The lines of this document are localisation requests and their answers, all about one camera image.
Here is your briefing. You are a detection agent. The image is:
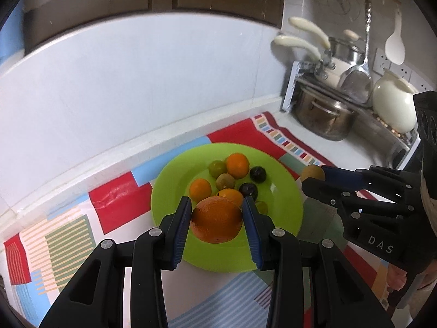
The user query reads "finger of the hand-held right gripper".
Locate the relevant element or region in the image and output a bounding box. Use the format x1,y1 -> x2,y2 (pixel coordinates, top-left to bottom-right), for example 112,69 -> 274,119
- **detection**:
323,165 -> 423,201
301,177 -> 416,233

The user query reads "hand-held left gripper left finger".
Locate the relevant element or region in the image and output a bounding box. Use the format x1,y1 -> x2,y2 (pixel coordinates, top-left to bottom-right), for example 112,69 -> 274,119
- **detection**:
39,196 -> 192,328

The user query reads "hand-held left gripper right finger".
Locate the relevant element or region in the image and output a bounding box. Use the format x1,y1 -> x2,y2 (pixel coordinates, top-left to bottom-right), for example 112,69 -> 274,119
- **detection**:
242,196 -> 393,328

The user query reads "yellow plum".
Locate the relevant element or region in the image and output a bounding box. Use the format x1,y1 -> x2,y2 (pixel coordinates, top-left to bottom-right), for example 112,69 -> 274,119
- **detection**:
300,165 -> 326,182

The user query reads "large orange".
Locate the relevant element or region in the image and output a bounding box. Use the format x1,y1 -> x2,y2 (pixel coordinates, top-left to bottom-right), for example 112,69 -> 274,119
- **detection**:
190,196 -> 244,244

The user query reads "dark purple plum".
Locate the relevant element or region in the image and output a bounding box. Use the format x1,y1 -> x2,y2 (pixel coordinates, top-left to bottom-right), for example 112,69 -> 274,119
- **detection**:
249,166 -> 267,183
238,182 -> 258,201

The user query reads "small orange tangerine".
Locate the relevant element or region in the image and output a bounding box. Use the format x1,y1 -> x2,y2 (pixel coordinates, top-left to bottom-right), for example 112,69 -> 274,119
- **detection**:
217,189 -> 244,200
189,178 -> 212,201
226,153 -> 249,179

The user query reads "green plate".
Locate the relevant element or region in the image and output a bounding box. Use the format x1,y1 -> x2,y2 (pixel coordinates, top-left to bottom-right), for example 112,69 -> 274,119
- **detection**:
151,142 -> 304,274

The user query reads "kiwi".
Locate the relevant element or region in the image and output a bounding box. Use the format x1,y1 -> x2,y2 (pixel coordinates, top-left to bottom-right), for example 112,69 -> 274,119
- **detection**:
216,174 -> 236,190

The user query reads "person's right hand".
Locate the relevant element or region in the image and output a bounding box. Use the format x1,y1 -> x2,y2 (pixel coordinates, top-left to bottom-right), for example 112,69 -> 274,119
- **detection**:
387,260 -> 437,292

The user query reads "large steel stockpot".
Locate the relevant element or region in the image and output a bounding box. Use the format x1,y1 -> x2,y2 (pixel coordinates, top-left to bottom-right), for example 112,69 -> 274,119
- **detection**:
294,85 -> 357,141

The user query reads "green lime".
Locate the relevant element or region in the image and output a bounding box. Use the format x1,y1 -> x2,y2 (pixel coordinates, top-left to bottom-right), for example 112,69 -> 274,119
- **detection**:
208,160 -> 227,178

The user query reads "colourful patchwork table mat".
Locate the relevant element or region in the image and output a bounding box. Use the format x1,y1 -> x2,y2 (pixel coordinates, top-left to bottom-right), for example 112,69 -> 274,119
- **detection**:
3,111 -> 410,328

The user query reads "white ceramic kettle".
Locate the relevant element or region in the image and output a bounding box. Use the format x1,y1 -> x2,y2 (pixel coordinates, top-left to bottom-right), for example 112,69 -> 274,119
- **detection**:
372,70 -> 418,134

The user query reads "steel skimmer ladle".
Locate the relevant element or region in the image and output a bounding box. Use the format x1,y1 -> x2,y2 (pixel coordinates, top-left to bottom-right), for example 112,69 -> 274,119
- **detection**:
339,0 -> 373,105

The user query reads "white plastic rack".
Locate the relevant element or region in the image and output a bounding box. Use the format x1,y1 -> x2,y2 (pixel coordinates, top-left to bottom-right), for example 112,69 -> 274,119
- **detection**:
280,61 -> 318,113

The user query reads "white rice paddle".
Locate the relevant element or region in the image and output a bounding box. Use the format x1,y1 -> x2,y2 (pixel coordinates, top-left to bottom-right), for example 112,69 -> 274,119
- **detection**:
385,7 -> 406,65

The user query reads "white saucepan cream handle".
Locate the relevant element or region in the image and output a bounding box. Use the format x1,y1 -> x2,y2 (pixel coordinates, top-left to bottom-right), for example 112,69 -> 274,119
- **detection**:
273,35 -> 350,89

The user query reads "white wall socket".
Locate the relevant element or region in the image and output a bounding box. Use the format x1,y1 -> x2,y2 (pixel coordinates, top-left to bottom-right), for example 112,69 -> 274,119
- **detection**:
392,65 -> 437,90
374,48 -> 392,74

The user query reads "steel saucepan cream handle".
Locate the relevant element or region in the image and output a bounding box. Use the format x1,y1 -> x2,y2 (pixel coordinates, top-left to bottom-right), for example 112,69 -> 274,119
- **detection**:
288,17 -> 366,67

